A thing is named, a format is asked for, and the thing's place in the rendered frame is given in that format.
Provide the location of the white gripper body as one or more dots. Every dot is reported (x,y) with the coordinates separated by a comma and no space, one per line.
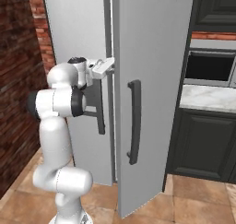
(102,68)

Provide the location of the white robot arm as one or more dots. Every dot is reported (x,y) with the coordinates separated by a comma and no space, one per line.
(58,132)

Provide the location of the microwave oven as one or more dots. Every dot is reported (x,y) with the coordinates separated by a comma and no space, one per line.
(211,66)

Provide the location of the dark cupboard door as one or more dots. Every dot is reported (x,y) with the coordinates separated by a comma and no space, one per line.
(216,8)
(202,144)

